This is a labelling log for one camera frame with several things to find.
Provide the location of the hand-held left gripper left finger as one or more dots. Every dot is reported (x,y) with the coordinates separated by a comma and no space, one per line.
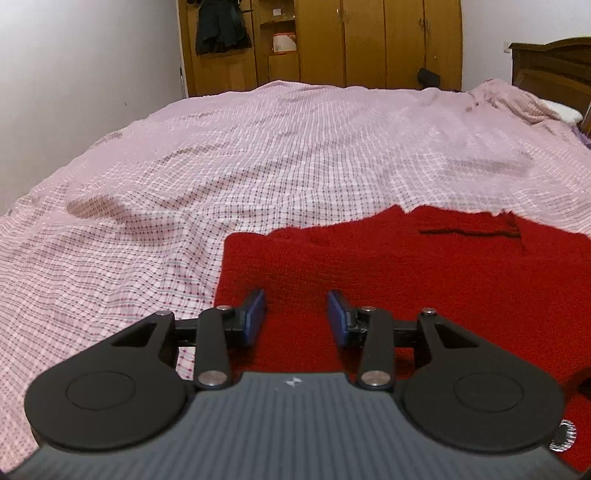
(254,318)

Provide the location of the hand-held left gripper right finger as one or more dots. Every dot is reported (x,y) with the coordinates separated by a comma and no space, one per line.
(338,318)

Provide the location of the red knit sweater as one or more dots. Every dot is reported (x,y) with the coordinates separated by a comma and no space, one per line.
(415,267)

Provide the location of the pink checked bedsheet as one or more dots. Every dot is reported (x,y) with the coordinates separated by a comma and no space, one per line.
(231,152)

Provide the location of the small black object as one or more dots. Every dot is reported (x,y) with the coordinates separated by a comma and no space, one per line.
(429,77)

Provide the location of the white and orange container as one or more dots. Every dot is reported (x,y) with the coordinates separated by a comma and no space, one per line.
(284,44)

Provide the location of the wooden wardrobe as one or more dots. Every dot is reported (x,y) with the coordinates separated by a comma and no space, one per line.
(360,41)

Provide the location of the dark hanging garment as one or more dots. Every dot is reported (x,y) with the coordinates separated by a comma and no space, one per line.
(219,27)

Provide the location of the white pillow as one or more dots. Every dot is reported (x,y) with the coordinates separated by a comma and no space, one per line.
(562,110)

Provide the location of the purple cloth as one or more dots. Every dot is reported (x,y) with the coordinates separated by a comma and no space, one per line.
(585,138)

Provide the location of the dark wooden headboard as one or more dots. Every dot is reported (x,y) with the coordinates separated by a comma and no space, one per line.
(549,64)

